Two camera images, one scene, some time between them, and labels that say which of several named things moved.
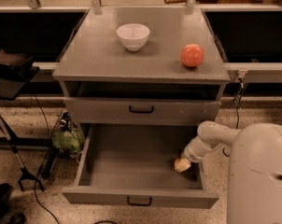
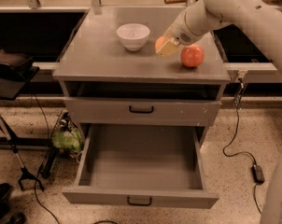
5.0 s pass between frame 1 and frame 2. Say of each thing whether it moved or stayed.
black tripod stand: stayed
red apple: stayed
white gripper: moved
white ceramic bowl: stayed
